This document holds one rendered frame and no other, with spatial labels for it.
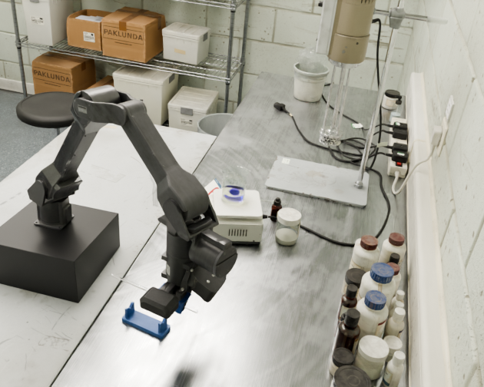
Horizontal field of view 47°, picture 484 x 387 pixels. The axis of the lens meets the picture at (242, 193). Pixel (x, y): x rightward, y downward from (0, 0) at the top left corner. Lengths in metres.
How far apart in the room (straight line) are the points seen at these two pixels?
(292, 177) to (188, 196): 0.80
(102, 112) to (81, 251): 0.34
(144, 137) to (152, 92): 2.67
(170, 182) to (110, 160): 0.84
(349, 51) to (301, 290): 0.62
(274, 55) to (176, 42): 0.65
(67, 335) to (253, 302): 0.39
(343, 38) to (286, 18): 2.18
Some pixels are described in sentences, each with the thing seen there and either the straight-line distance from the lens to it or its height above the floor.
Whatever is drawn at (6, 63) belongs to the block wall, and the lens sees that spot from 4.60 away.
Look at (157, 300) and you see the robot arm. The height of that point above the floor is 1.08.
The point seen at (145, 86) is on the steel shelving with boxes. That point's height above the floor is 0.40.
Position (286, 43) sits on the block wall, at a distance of 3.68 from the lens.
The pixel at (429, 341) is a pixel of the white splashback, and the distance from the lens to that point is 1.11.
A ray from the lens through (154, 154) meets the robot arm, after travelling 0.93.
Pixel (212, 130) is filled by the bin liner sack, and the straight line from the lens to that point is 3.22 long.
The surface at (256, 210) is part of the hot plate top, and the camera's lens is 1.36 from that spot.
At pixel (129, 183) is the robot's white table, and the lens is 1.61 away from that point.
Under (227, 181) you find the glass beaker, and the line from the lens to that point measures 1.34.
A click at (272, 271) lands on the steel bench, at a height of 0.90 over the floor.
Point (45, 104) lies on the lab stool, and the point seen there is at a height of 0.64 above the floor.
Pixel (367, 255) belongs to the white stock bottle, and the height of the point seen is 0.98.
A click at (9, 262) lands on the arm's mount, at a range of 1.26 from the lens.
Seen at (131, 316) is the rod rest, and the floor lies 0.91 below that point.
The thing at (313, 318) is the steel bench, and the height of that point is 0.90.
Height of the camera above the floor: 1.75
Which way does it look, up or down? 32 degrees down
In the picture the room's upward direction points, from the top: 6 degrees clockwise
